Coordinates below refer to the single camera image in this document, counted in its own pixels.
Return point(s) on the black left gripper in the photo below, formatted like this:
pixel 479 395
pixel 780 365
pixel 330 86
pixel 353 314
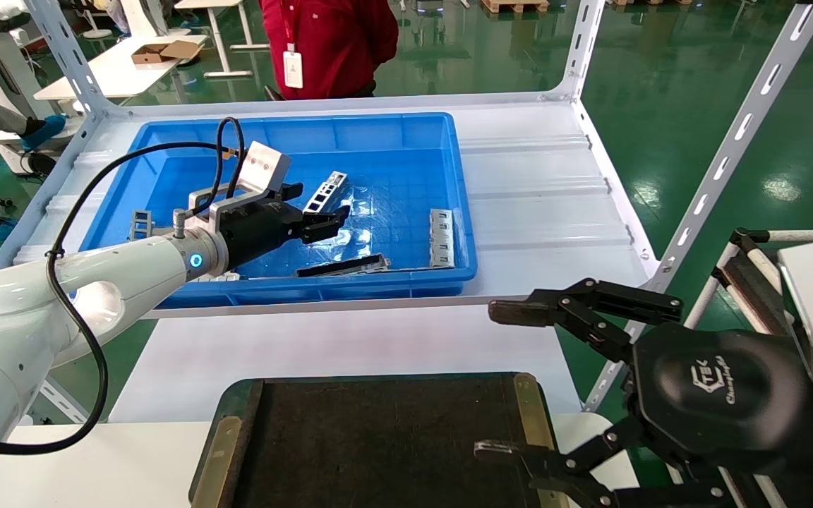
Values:
pixel 258 229

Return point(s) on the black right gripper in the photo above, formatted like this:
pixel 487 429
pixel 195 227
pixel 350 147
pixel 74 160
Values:
pixel 724 395

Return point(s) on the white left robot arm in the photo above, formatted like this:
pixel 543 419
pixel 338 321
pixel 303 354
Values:
pixel 25 317

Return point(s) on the dark long metal part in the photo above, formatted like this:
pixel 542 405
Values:
pixel 350 266

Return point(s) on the black flat container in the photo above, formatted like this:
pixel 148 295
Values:
pixel 378 444

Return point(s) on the large blue plastic bin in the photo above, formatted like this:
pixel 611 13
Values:
pixel 392 176

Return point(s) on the white id badge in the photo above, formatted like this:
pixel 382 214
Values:
pixel 293 69

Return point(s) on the person in red shirt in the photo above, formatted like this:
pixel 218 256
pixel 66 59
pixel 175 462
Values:
pixel 336 42

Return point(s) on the white table with metal legs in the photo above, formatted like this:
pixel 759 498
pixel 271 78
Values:
pixel 217 39

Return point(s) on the open brown cardboard box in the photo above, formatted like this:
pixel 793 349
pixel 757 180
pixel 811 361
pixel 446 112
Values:
pixel 166 51

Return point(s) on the grey metal shelving rack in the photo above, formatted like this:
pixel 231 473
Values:
pixel 533 176

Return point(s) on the wooden pallet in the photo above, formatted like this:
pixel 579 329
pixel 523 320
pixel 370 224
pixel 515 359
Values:
pixel 512 5

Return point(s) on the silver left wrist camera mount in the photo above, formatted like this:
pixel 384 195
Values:
pixel 265 166

